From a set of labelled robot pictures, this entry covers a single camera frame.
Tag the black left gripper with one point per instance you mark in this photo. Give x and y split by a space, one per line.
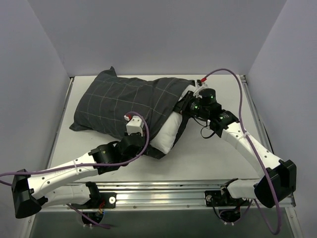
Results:
134 138

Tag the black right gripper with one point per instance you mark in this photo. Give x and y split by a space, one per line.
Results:
184 103

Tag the white pillow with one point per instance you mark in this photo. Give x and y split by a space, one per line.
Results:
165 124

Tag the dark grey checked pillowcase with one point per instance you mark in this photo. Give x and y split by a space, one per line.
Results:
109 98

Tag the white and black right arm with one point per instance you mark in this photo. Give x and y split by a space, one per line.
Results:
277 178

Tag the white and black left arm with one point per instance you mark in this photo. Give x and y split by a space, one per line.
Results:
32 191

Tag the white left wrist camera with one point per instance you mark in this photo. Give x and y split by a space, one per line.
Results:
134 124

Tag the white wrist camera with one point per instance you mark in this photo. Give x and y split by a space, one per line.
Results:
200 84
134 124

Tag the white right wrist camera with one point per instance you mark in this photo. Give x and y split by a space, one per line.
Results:
200 84

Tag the aluminium front frame rail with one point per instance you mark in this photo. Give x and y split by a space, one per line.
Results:
158 195

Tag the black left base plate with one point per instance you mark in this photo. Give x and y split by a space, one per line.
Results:
104 200

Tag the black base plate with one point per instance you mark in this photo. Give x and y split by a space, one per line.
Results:
104 200
217 198

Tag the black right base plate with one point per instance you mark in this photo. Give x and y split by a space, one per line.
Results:
217 198

